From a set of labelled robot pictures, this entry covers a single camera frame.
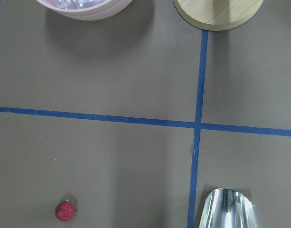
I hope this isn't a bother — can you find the shiny metal scoop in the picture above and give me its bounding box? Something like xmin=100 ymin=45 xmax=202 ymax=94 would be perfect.
xmin=199 ymin=188 xmax=260 ymax=228

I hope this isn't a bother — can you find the wooden round stand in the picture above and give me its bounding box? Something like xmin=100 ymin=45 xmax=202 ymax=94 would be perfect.
xmin=173 ymin=0 xmax=263 ymax=31

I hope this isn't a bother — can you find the red strawberry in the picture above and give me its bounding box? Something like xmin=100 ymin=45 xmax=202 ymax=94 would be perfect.
xmin=55 ymin=200 xmax=76 ymax=222

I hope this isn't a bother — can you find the pink bowl with ice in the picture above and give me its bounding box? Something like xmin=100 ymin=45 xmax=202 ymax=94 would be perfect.
xmin=38 ymin=0 xmax=132 ymax=21

